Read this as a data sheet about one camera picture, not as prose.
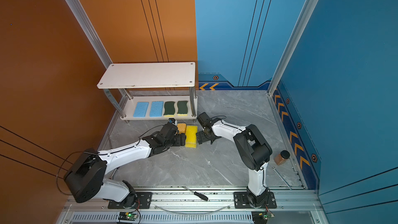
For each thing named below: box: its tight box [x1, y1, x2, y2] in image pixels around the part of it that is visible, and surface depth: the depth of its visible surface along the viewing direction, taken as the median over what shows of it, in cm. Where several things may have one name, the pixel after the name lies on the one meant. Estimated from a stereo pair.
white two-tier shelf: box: [96, 62, 198, 123], surface depth 98 cm
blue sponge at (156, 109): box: [149, 100, 164, 118], surface depth 103 cm
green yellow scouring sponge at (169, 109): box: [163, 101, 176, 118], surface depth 101 cm
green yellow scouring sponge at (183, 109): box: [177, 100, 189, 117], surface depth 101 cm
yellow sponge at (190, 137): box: [185, 125, 198, 148], surface depth 91 cm
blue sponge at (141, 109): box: [132, 101, 150, 118], surface depth 104 cm
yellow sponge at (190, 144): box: [185, 142, 197, 149], surface depth 91 cm
